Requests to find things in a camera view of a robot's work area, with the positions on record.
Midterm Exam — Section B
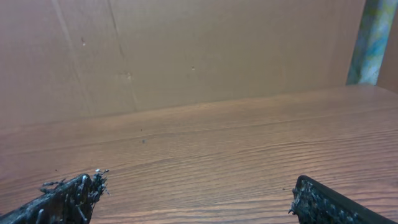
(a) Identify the brown cardboard backdrop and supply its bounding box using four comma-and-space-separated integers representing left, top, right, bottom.
0, 0, 398, 131

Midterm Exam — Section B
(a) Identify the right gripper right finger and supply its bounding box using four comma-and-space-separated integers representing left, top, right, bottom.
289, 175, 397, 224

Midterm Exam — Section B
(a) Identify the blue green patterned strip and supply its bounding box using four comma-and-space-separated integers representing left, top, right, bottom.
346, 0, 397, 85

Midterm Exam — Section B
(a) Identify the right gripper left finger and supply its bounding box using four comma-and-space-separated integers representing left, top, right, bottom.
1, 169, 109, 224

